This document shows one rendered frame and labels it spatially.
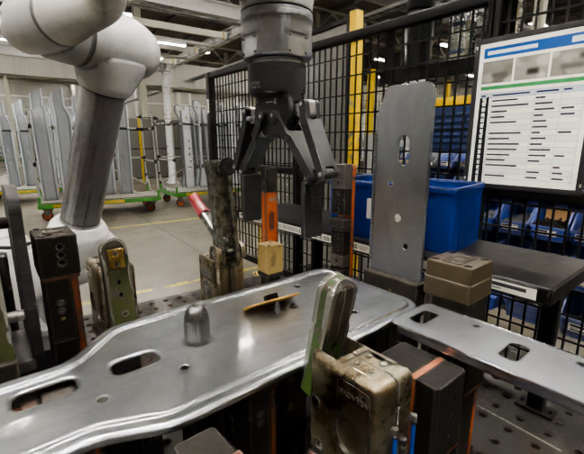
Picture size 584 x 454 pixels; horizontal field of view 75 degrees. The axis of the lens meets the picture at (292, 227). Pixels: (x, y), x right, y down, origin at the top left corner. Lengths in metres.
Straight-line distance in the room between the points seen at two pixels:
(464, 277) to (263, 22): 0.45
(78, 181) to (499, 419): 1.10
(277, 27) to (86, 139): 0.68
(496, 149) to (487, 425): 0.56
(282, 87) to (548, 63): 0.57
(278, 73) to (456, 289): 0.41
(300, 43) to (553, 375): 0.47
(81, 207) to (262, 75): 0.76
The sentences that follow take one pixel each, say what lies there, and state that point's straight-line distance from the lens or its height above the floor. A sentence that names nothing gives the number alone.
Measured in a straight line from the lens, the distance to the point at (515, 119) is 0.92.
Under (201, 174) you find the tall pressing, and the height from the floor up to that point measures 0.58.
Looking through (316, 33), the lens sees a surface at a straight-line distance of 2.87.
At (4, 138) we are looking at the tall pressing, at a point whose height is 1.32.
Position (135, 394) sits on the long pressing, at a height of 1.00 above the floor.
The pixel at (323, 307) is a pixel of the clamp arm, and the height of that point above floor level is 1.09.
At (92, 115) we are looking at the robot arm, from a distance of 1.05.
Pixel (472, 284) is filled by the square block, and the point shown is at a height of 1.03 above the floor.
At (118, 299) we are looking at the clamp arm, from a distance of 0.61.
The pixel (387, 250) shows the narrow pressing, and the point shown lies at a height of 1.04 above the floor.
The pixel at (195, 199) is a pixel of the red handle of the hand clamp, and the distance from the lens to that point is 0.73.
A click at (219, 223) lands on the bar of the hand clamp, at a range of 0.64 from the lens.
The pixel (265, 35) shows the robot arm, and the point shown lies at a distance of 0.49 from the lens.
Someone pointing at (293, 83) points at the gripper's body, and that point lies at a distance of 0.50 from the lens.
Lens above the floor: 1.24
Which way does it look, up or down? 13 degrees down
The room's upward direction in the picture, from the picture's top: straight up
